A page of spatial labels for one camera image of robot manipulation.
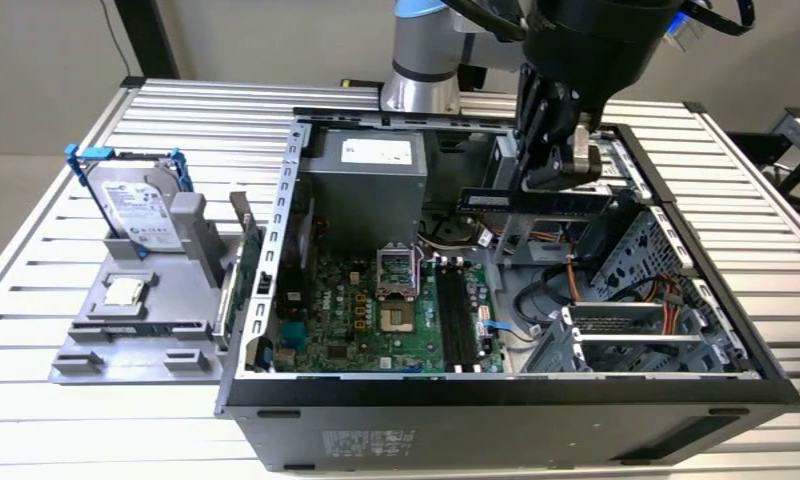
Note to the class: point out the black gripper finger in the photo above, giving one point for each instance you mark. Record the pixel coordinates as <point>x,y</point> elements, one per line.
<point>581,150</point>
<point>540,130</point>

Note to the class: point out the dark RAM stick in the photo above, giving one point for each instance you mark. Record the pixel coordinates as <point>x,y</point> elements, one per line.
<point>139,331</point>
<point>493,200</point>

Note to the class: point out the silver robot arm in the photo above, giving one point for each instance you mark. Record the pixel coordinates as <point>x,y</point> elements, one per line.
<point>420,60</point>

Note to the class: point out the black RAM slot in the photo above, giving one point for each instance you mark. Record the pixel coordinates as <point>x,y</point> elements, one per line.
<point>460,310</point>
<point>444,310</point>
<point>452,310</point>
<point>468,310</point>

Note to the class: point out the metal drive bay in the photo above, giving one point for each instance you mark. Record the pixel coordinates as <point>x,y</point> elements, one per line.
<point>513,230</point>

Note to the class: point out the perforated metal cage panel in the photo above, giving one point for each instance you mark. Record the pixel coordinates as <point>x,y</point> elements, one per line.
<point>633,250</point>

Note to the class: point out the yellow black plug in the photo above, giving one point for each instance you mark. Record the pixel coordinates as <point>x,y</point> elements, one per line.
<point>359,83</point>

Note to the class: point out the grey power supply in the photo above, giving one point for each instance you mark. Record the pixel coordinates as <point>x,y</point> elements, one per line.
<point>366,210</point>

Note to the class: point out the thin locking lever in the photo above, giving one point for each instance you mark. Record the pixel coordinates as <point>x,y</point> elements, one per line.
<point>416,275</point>

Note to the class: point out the metal disk bay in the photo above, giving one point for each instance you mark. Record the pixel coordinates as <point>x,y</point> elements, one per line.
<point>640,339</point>

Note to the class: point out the CPU socket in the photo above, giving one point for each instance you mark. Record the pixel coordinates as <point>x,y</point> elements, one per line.
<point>397,317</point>

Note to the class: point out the green graphics card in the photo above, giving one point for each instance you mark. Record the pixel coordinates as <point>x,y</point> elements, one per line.
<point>249,250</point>

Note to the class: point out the green motherboard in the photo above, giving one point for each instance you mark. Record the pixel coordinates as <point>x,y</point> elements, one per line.
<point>335,330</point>

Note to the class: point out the black PC case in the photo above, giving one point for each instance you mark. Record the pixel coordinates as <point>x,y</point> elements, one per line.
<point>440,435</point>

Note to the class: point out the hard disk in blue carrier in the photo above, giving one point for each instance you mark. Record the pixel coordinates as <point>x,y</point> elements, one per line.
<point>129,205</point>

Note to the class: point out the grey parts rack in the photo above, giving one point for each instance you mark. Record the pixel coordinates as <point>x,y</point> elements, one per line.
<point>179,300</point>

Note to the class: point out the silver CPU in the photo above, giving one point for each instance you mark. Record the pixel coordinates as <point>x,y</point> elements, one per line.
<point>123,294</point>

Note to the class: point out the black post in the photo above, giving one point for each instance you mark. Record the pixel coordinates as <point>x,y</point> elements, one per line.
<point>147,40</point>

